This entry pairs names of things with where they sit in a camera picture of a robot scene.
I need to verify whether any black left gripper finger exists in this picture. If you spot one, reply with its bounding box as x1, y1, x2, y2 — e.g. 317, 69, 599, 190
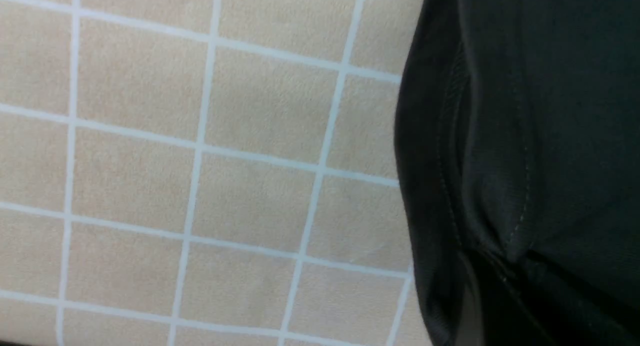
457, 251, 639, 345

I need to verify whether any dark gray long-sleeve shirt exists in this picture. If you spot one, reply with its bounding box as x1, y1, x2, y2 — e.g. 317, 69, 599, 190
394, 0, 640, 345

